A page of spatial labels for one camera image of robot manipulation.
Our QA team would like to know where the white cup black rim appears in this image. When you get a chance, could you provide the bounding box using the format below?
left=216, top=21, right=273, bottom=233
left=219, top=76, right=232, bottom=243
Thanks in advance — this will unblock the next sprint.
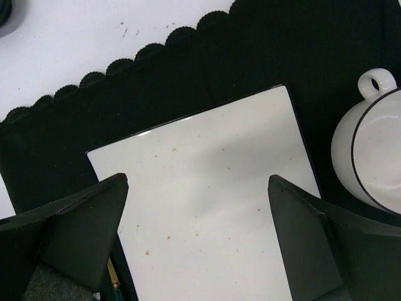
left=331, top=68, right=400, bottom=214

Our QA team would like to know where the gold fork teal handle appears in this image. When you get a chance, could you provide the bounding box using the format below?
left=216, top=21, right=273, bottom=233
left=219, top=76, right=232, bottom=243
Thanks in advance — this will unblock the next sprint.
left=107, top=258, right=124, bottom=301

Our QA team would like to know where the white square plate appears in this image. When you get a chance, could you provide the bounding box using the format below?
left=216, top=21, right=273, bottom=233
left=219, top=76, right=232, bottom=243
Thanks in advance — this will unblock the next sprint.
left=88, top=86, right=319, bottom=300

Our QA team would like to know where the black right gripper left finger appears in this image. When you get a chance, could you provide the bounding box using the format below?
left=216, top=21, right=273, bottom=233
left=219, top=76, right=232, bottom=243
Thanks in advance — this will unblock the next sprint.
left=1, top=173, right=128, bottom=300

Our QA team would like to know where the black scalloped placemat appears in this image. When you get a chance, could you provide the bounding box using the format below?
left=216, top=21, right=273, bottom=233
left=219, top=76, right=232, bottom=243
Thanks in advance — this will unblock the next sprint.
left=1, top=1, right=400, bottom=214

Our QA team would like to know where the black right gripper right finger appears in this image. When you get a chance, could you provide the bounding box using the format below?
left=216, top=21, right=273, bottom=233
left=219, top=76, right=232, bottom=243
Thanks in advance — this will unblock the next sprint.
left=268, top=175, right=400, bottom=300

